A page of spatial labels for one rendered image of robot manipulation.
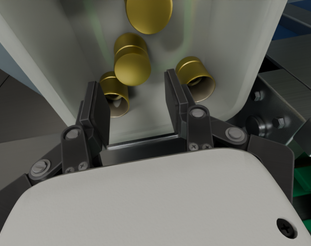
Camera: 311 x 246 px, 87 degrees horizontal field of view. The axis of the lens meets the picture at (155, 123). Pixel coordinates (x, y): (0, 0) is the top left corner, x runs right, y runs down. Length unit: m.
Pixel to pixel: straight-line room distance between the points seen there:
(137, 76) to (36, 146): 0.22
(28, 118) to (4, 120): 0.10
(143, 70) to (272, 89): 0.12
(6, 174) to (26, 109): 0.56
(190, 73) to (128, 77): 0.07
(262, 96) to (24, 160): 0.33
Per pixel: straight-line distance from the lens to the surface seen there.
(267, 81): 0.20
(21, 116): 0.83
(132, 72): 0.16
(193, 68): 0.19
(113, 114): 0.20
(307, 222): 0.26
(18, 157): 0.33
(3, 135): 0.80
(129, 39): 0.17
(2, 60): 0.49
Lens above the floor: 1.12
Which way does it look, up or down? 41 degrees down
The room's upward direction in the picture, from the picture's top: 169 degrees clockwise
